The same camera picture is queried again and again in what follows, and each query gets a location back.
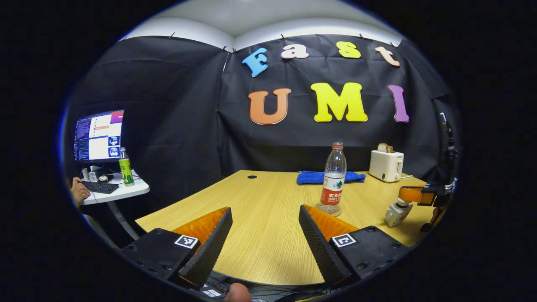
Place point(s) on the white side table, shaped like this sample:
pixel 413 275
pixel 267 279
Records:
pixel 130 191

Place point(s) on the blue towel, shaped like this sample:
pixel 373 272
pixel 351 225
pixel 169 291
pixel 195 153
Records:
pixel 310 178

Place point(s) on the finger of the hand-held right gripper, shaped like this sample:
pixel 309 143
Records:
pixel 411 194

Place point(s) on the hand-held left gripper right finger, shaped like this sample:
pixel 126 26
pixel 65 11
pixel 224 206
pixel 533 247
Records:
pixel 319 247

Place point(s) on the round wooden coaster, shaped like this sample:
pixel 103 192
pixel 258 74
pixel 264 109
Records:
pixel 338 212

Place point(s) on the clear plastic water bottle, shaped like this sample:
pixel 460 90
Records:
pixel 333 188

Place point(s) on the black keyboard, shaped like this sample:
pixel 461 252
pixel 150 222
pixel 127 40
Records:
pixel 100 187

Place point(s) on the green drink bottle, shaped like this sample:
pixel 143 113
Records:
pixel 126 170

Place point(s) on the white toaster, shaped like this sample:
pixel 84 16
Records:
pixel 386 165

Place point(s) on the computer monitor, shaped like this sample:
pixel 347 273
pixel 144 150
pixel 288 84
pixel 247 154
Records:
pixel 98 136

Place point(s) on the white ceramic teacup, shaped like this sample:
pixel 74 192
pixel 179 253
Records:
pixel 394 216

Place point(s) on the bread slice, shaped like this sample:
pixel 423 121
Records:
pixel 384 147

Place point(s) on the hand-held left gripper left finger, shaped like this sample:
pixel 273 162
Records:
pixel 212 247

